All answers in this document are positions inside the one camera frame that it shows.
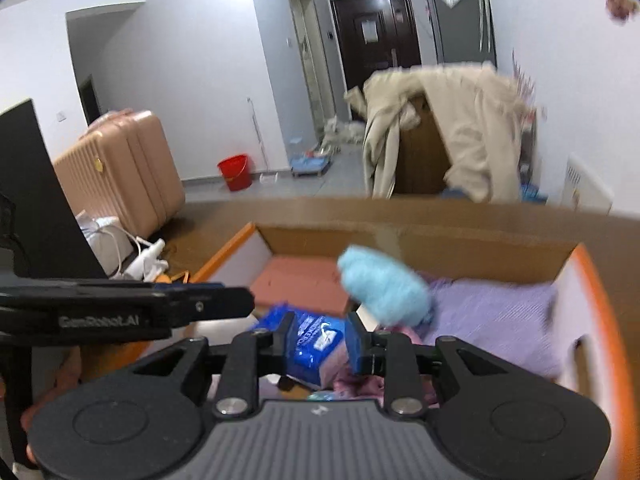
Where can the blue tissue pack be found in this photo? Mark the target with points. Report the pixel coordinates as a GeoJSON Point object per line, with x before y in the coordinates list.
{"type": "Point", "coordinates": [320, 349]}

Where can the white dog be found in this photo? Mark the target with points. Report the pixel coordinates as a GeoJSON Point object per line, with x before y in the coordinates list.
{"type": "Point", "coordinates": [336, 132]}

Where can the orange cloth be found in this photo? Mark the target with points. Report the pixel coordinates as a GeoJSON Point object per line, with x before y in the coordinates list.
{"type": "Point", "coordinates": [182, 277]}

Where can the orange cardboard box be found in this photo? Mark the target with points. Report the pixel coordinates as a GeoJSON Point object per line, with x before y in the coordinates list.
{"type": "Point", "coordinates": [584, 329]}

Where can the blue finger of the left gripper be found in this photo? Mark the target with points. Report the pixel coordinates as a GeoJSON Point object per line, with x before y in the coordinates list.
{"type": "Point", "coordinates": [186, 287]}

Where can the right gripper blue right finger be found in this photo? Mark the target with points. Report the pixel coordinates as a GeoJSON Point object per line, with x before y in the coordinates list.
{"type": "Point", "coordinates": [393, 357]}

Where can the pink suitcase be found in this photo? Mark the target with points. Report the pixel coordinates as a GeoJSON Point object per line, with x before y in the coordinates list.
{"type": "Point", "coordinates": [122, 167]}

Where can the grey refrigerator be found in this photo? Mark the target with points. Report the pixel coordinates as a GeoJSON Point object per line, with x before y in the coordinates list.
{"type": "Point", "coordinates": [463, 31]}

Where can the red bucket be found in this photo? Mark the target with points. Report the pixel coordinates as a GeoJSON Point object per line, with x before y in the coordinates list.
{"type": "Point", "coordinates": [236, 172]}

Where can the dried pink roses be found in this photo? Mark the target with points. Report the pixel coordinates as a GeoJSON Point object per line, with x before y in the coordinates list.
{"type": "Point", "coordinates": [622, 11]}

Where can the white mop handle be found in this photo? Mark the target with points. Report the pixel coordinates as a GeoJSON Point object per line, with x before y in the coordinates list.
{"type": "Point", "coordinates": [258, 133]}

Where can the purple knitted pouch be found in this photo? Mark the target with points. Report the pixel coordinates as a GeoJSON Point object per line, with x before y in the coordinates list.
{"type": "Point", "coordinates": [511, 321]}

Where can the light blue fluffy toy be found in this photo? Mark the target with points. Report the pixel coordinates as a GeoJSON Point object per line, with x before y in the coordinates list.
{"type": "Point", "coordinates": [393, 293]}

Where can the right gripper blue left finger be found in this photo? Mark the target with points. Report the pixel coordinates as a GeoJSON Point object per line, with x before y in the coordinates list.
{"type": "Point", "coordinates": [250, 356]}

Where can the white charger with cable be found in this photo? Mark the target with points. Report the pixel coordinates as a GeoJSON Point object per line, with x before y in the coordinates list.
{"type": "Point", "coordinates": [120, 253]}

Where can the pink satin cloth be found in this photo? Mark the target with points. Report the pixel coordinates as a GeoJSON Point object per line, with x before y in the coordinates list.
{"type": "Point", "coordinates": [348, 385]}

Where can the brown wooden chair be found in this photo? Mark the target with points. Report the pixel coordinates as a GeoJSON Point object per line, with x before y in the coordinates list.
{"type": "Point", "coordinates": [422, 158]}

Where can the person's left hand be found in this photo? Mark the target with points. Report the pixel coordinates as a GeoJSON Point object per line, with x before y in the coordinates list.
{"type": "Point", "coordinates": [30, 379]}

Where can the blue pet feeder tray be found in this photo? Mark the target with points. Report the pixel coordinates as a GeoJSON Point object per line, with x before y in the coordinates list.
{"type": "Point", "coordinates": [309, 165]}

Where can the dark entrance door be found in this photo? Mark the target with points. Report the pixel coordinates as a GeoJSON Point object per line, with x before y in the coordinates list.
{"type": "Point", "coordinates": [374, 35]}

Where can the beige coat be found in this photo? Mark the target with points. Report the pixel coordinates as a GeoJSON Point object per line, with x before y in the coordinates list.
{"type": "Point", "coordinates": [479, 115]}

